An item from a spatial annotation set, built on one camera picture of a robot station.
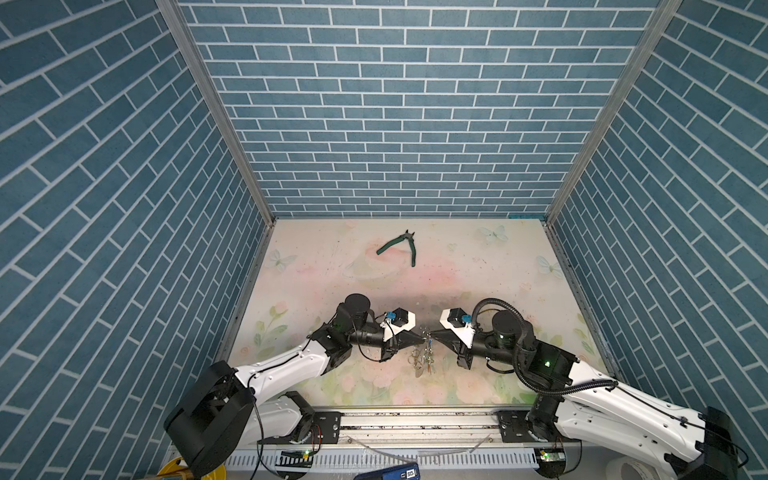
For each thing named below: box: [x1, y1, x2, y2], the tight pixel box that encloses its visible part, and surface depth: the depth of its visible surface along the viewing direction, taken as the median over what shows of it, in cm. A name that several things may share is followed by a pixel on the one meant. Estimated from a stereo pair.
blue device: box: [353, 462, 421, 480], surface depth 67 cm
